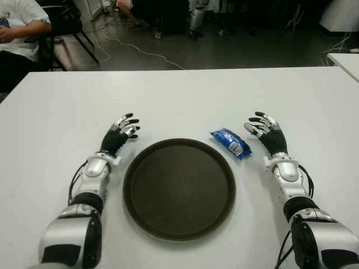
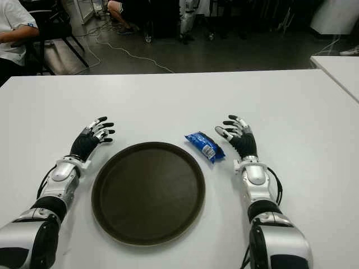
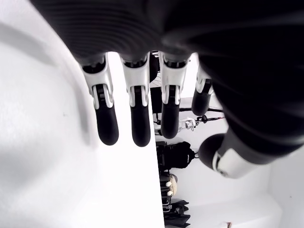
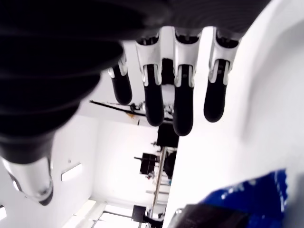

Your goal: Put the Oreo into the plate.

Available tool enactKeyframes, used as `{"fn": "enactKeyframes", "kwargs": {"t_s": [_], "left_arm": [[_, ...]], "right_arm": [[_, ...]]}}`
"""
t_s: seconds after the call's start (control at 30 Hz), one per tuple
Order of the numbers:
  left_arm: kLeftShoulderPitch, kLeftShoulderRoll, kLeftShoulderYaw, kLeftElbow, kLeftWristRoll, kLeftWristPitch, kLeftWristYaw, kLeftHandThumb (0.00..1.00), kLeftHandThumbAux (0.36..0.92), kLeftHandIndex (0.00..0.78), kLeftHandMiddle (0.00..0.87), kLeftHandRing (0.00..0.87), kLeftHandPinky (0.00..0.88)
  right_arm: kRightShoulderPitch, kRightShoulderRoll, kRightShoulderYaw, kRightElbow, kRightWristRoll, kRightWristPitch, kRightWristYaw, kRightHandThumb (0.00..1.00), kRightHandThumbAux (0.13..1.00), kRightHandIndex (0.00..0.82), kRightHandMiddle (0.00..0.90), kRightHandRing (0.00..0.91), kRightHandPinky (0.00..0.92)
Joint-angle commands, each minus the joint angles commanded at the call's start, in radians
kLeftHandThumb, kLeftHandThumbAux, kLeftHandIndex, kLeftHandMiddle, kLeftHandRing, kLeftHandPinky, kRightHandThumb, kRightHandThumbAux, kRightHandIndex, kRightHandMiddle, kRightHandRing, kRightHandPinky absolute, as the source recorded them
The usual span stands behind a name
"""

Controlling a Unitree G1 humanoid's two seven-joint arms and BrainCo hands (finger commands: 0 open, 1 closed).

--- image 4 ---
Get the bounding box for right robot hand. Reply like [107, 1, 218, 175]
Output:
[0, 0, 271, 206]

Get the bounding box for blue Oreo cookie pack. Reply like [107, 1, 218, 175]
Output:
[201, 168, 288, 228]

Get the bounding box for rectangular ceiling light panel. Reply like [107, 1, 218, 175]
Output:
[60, 163, 83, 182]

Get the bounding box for round dark brown tray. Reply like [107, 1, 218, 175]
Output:
[172, 203, 251, 228]

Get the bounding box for black ceiling rail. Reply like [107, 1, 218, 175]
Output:
[89, 100, 175, 124]

